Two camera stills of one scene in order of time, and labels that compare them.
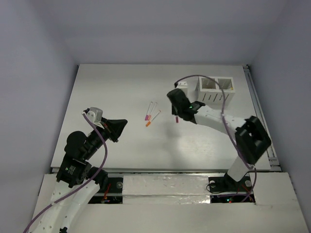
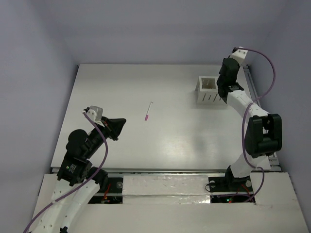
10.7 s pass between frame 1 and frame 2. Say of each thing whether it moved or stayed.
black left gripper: stayed
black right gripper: moved
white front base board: stayed
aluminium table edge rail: stayed
